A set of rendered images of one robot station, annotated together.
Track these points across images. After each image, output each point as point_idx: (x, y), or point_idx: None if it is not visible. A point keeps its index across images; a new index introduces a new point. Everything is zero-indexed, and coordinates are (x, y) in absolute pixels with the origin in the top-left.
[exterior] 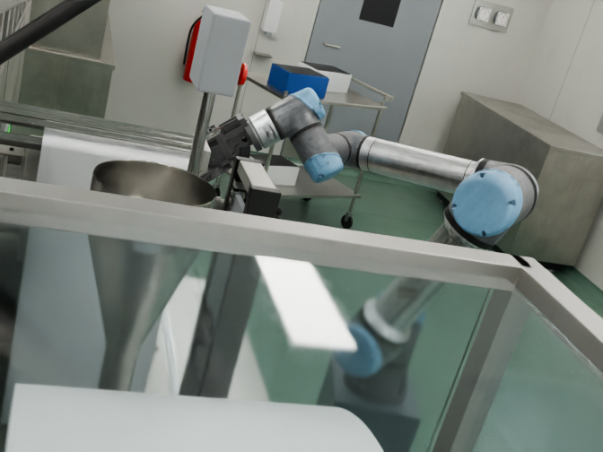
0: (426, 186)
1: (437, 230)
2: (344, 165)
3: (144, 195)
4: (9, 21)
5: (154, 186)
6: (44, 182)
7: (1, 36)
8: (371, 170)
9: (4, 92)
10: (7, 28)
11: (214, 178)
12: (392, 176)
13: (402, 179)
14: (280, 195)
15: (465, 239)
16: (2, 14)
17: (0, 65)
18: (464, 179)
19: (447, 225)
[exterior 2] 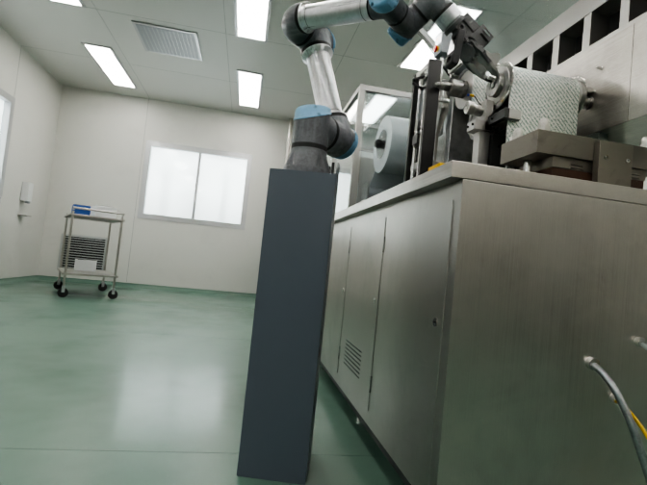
0: (331, 26)
1: (329, 60)
2: (385, 21)
3: (444, 93)
4: (629, 5)
5: (442, 90)
6: None
7: (585, 32)
8: (366, 21)
9: (637, 47)
10: (621, 12)
11: (464, 64)
12: (352, 23)
13: (346, 24)
14: (413, 76)
15: (311, 59)
16: (583, 22)
17: (593, 43)
18: (331, 33)
19: (330, 58)
